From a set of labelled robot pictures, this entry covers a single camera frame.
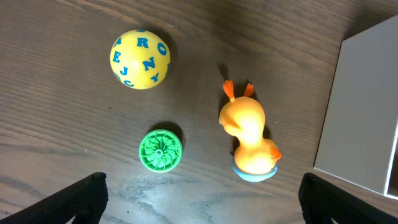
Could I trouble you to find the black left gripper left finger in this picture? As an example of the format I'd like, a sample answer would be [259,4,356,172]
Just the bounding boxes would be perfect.
[1,172,108,224]

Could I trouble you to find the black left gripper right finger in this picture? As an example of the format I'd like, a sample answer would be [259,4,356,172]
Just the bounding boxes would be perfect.
[298,172,397,224]

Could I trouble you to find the white cardboard box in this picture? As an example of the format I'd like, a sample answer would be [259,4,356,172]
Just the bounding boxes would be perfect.
[314,16,397,199]

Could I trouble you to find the green round wheel toy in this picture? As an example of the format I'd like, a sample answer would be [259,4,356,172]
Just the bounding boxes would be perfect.
[139,129,183,173]

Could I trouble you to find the orange rubber duck toy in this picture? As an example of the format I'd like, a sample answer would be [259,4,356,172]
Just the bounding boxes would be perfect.
[219,80,282,182]

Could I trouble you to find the yellow letter ball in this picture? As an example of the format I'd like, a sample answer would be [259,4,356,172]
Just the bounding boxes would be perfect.
[109,29,171,90]

